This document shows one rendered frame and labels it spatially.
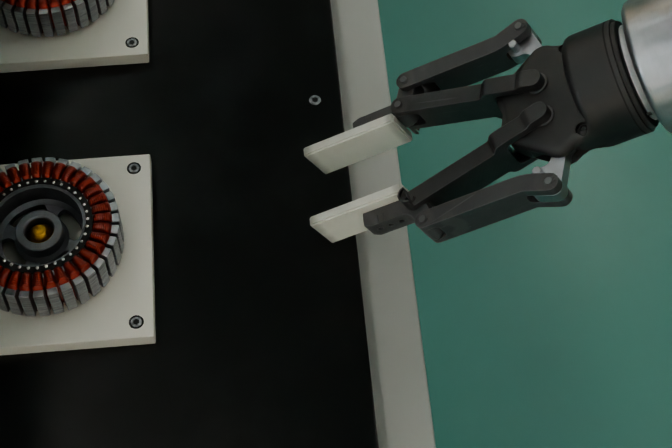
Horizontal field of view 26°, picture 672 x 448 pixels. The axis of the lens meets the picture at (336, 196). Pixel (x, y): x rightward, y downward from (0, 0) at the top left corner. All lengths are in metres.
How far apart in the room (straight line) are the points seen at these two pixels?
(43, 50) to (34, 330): 0.24
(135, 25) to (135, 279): 0.23
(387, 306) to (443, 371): 0.81
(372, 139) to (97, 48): 0.26
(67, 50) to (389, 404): 0.37
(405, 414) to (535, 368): 0.87
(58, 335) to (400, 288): 0.24
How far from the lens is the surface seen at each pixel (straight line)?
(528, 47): 0.97
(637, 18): 0.90
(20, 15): 1.13
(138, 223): 1.05
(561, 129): 0.92
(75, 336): 1.01
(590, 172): 2.02
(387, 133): 0.99
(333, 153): 1.00
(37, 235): 1.02
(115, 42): 1.14
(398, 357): 1.03
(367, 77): 1.15
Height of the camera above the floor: 1.67
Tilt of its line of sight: 58 degrees down
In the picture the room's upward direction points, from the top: straight up
